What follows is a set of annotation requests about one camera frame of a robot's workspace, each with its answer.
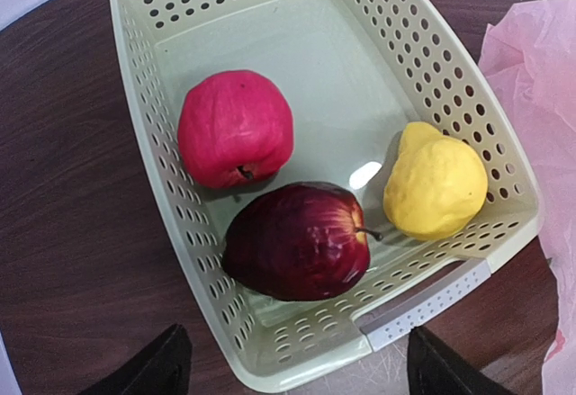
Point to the green perforated plastic basket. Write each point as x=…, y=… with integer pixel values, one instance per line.
x=355, y=72

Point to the dark red apple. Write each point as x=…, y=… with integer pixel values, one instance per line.
x=305, y=241

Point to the yellow pear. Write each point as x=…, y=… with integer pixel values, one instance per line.
x=437, y=184

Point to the pink plastic bag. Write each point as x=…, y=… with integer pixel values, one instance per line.
x=528, y=58

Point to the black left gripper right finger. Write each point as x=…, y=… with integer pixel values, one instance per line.
x=435, y=368

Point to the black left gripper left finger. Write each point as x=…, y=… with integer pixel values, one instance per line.
x=162, y=367

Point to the pink red apple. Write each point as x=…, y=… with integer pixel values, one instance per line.
x=235, y=128

